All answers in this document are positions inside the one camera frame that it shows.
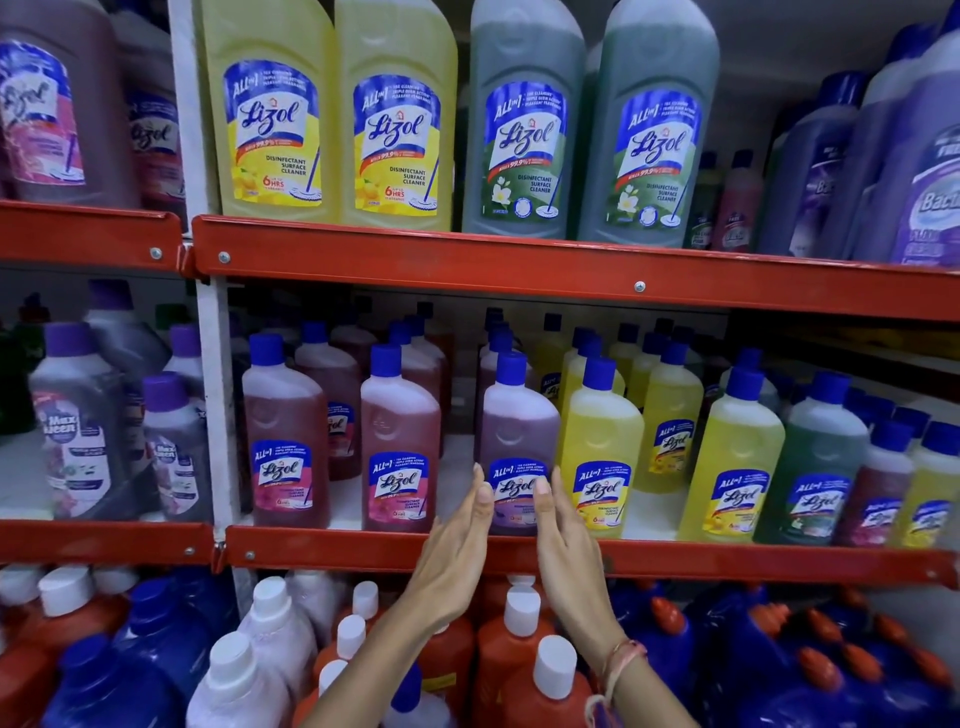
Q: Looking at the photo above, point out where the white bottle blue cap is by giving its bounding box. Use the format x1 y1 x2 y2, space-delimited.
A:
381 663 457 728

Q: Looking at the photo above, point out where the person's right forearm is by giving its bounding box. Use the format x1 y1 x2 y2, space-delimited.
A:
588 641 700 728

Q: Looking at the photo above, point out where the group of blue orange-capped bottles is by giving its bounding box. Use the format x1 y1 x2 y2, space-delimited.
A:
606 579 960 728

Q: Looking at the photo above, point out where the green cleaner bottle blue cap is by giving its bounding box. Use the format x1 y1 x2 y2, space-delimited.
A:
753 372 872 547

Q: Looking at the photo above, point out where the large yellow cleaner bottle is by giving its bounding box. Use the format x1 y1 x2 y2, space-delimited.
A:
196 0 340 225
333 0 459 233

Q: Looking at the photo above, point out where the dark green bottle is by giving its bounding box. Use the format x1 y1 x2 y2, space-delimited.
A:
0 292 51 438

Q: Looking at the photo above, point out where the group of pink cleaner bottles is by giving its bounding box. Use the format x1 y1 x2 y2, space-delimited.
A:
228 300 456 535

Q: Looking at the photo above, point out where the large purple cleaner bottle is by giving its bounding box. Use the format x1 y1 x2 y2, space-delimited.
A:
853 0 960 268
816 22 942 261
756 70 873 258

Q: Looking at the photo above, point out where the group of orange white-capped bottles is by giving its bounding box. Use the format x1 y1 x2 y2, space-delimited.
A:
291 573 595 728

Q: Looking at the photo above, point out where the small pink bottle black cap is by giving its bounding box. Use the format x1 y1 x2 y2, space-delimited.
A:
711 149 765 254

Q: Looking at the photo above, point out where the large green cleaner bottle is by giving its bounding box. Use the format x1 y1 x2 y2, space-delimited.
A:
576 0 722 249
460 0 588 240

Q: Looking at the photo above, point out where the group of blue-capped bottles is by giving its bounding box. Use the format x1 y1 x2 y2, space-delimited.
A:
843 384 935 455

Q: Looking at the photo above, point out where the orange bottle white cap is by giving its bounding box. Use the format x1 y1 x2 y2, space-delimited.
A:
13 565 133 661
0 564 48 635
0 641 60 728

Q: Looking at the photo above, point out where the lavender cleaner bottle blue cap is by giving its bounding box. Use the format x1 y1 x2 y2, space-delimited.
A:
478 351 563 538

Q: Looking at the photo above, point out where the large pink cleaner bottle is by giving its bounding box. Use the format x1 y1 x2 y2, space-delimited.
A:
0 0 142 212
111 0 189 230

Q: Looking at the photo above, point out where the small yellow cleaner bottle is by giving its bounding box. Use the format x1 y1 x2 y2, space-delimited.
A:
888 421 960 551

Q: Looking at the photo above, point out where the person's right hand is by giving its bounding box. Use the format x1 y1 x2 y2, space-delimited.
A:
531 466 630 670

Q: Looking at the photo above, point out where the dark blue bottle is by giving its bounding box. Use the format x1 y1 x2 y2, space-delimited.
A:
112 576 217 700
171 565 243 642
41 634 187 728

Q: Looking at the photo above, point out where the thread bracelet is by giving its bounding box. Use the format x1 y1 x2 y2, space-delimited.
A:
583 638 649 728

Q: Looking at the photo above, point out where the small pink cleaner bottle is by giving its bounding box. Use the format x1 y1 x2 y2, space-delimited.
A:
832 420 916 549

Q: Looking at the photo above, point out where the small green bottle black cap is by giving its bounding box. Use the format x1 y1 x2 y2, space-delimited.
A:
684 150 726 251

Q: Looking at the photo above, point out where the grey bottle purple cap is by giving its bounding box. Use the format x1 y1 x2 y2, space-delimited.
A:
82 279 172 391
141 372 214 524
163 323 207 410
28 321 144 522

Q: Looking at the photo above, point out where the orange shelf beam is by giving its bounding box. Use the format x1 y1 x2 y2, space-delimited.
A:
190 214 960 324
0 519 217 569
0 199 186 276
223 524 960 591

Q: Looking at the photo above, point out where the person's left hand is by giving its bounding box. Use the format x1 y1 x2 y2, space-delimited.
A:
403 463 496 640

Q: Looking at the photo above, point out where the lilac bottle white cap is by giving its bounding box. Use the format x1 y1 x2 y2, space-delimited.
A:
185 631 295 728
285 570 348 650
235 575 321 700

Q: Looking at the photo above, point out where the white shelf upright post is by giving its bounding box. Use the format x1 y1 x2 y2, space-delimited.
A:
167 0 258 612

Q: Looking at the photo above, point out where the row of lavender cleaner bottles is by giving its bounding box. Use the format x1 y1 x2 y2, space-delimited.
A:
474 306 535 451

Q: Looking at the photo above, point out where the group of yellow cleaner bottles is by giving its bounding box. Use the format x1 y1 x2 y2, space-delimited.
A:
528 312 787 544

